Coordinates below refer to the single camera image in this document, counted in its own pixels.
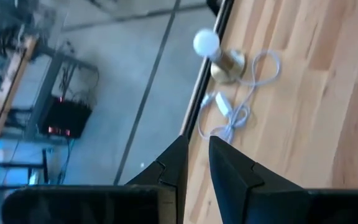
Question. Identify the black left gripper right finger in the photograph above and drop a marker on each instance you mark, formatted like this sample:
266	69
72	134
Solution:
232	174

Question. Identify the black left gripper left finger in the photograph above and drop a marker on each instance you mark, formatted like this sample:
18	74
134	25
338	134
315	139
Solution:
174	168

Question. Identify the brass lamp with white bulb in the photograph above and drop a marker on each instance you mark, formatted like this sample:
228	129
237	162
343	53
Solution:
225	63

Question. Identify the black computer box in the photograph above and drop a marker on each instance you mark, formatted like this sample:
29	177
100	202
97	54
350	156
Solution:
65	118

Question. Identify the wooden background table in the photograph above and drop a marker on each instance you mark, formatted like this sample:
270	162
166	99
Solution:
9	84

